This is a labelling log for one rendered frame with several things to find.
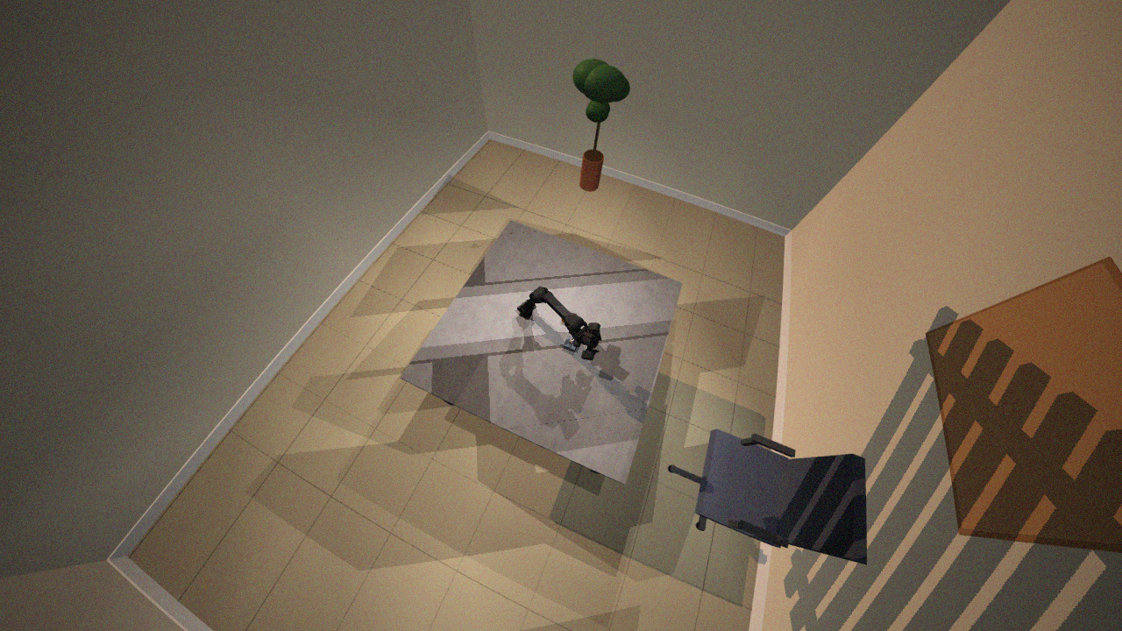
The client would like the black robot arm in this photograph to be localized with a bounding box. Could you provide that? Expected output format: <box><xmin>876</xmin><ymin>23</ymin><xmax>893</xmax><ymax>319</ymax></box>
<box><xmin>517</xmin><ymin>287</ymin><xmax>599</xmax><ymax>349</ymax></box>

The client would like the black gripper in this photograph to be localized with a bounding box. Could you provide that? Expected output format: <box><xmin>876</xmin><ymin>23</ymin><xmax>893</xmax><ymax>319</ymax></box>
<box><xmin>581</xmin><ymin>323</ymin><xmax>601</xmax><ymax>360</ymax></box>

